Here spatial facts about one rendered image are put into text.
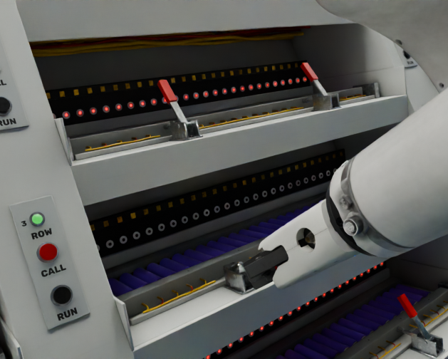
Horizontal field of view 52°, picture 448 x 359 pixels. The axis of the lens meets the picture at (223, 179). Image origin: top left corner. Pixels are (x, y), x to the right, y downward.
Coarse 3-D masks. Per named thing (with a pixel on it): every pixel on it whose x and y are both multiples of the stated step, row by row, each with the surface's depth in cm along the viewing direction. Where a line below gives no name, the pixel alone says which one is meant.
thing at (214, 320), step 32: (320, 192) 87; (224, 224) 75; (128, 256) 65; (224, 288) 56; (288, 288) 57; (320, 288) 60; (128, 320) 50; (160, 320) 51; (192, 320) 50; (224, 320) 52; (256, 320) 54; (160, 352) 47; (192, 352) 49
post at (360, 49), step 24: (336, 24) 90; (360, 24) 86; (312, 48) 96; (336, 48) 91; (360, 48) 87; (384, 48) 83; (336, 72) 93; (360, 72) 88; (408, 72) 84; (408, 96) 81; (432, 96) 85; (336, 144) 97; (360, 144) 92; (432, 240) 84; (432, 264) 85
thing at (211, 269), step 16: (256, 240) 65; (224, 256) 61; (240, 256) 62; (192, 272) 57; (208, 272) 59; (144, 288) 54; (160, 288) 55; (176, 288) 56; (192, 288) 55; (128, 304) 52; (144, 304) 53; (160, 304) 53
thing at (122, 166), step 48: (48, 96) 65; (96, 96) 69; (144, 96) 73; (192, 96) 79; (240, 96) 85; (288, 96) 91; (336, 96) 72; (384, 96) 85; (96, 144) 57; (144, 144) 58; (192, 144) 56; (240, 144) 60; (288, 144) 65; (96, 192) 50
